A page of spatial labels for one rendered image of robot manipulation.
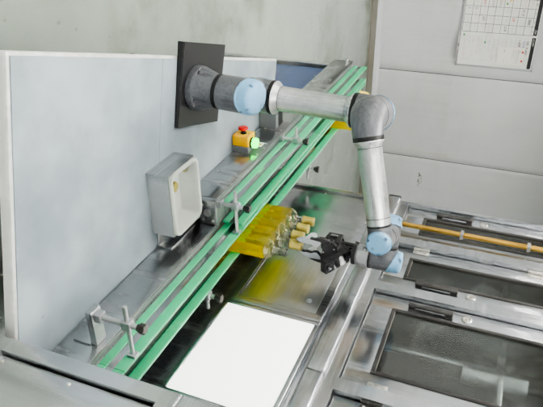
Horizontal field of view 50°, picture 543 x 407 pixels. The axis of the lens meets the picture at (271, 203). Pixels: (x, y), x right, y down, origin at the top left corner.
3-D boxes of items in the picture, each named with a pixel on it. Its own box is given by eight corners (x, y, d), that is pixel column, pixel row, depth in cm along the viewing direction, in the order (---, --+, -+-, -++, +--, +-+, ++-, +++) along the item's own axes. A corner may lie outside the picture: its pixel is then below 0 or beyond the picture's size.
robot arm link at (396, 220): (399, 222, 184) (393, 255, 186) (405, 215, 194) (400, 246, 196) (375, 217, 186) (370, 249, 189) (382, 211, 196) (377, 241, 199)
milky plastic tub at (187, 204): (154, 233, 191) (178, 239, 188) (146, 173, 180) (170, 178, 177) (181, 208, 205) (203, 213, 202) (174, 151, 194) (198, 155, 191)
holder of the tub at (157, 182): (155, 246, 194) (175, 251, 191) (145, 173, 180) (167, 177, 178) (181, 221, 208) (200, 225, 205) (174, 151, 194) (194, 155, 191)
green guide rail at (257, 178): (221, 204, 204) (242, 208, 202) (221, 202, 204) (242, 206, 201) (353, 67, 344) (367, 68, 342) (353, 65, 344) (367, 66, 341)
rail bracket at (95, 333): (74, 345, 156) (145, 367, 149) (62, 295, 148) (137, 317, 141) (86, 333, 160) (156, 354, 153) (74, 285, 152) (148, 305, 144)
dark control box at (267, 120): (258, 127, 259) (275, 129, 256) (258, 110, 255) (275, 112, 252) (265, 120, 265) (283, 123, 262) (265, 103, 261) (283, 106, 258)
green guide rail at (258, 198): (222, 222, 208) (242, 226, 205) (222, 220, 208) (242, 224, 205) (353, 79, 348) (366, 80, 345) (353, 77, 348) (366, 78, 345)
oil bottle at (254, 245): (216, 248, 208) (271, 261, 200) (214, 235, 205) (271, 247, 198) (222, 240, 212) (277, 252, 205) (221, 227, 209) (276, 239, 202)
